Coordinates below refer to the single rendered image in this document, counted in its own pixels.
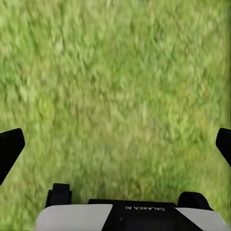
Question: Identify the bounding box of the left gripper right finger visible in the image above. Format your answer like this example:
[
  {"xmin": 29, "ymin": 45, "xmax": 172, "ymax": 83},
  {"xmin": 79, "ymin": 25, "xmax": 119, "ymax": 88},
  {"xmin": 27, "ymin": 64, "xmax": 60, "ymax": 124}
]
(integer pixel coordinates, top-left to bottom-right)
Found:
[{"xmin": 216, "ymin": 128, "xmax": 231, "ymax": 166}]

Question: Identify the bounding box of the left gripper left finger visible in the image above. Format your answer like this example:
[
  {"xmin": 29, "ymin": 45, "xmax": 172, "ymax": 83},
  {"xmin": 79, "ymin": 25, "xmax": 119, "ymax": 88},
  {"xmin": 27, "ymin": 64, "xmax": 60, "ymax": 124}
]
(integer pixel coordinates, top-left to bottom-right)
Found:
[{"xmin": 0, "ymin": 128, "xmax": 25, "ymax": 186}]

